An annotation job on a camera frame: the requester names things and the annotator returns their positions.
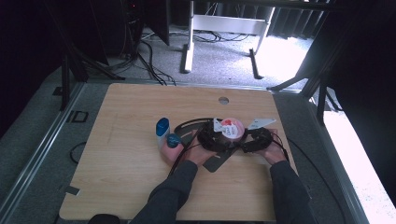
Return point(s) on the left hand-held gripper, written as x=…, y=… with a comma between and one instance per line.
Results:
x=208, y=140

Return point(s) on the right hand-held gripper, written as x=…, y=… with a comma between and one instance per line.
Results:
x=261, y=138

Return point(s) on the pink round container white label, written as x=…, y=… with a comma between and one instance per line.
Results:
x=233, y=129

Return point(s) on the person's left hand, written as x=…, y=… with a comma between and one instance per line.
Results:
x=196, y=154

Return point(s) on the person's right hand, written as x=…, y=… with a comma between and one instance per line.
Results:
x=275, y=154

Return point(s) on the black metal stand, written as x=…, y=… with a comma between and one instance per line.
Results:
x=320, y=90
x=70, y=68

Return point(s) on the black round object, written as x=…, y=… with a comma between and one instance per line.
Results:
x=104, y=219

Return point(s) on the black computer tower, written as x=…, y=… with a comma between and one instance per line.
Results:
x=149, y=18

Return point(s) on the black tape piece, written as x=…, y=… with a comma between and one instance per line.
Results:
x=72, y=190

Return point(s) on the white desk frame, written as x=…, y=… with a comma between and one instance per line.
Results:
x=230, y=25

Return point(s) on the black rectangular floor bracket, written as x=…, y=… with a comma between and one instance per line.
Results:
x=77, y=116

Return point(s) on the aluminium floor rail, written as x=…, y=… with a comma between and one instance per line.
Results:
x=40, y=146

